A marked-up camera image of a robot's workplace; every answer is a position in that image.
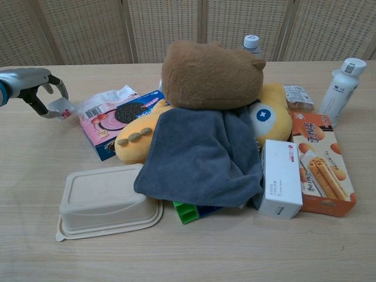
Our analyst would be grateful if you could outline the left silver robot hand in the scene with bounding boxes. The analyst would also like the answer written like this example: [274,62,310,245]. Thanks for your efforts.
[5,68,70,120]

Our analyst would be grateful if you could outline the small clear white sachet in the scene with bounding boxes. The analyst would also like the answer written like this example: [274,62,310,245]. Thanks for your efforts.
[46,98,76,122]

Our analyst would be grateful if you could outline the pink cookie package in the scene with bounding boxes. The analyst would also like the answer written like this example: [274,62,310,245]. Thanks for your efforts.
[79,84,141,126]

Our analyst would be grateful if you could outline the pink and blue cookie box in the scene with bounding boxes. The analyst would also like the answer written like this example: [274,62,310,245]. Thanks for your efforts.
[78,89,167,162]

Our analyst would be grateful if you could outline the wicker folding screen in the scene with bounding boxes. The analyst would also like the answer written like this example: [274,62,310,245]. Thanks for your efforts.
[0,0,376,68]

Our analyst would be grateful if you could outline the beige lidded food container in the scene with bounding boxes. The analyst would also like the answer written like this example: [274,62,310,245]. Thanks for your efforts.
[55,163,165,243]

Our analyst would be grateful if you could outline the brown plush toy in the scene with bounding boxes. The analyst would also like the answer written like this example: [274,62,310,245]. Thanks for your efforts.
[161,40,267,111]

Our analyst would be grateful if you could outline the grey towel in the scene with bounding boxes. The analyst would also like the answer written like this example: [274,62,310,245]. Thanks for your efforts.
[133,105,264,211]

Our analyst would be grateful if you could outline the green toy block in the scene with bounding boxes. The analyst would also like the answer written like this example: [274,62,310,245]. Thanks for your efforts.
[172,200,201,226]

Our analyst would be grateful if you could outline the blue toy block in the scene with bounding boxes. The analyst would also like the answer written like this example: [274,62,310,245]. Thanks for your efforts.
[196,205,226,220]

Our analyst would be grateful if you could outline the clear water bottle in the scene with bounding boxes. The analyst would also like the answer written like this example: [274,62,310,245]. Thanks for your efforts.
[241,33,263,60]

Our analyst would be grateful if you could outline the yellow plush toy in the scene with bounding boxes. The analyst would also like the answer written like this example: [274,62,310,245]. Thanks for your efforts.
[113,82,294,165]

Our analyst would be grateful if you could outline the white cardboard box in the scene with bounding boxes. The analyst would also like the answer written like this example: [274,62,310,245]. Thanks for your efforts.
[257,139,304,221]

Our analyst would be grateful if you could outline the orange egg roll box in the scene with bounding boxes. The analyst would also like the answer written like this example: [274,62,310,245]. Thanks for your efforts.
[290,110,358,219]

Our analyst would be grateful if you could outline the white plastic bottle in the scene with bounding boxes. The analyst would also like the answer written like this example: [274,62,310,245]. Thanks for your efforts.
[318,57,368,129]

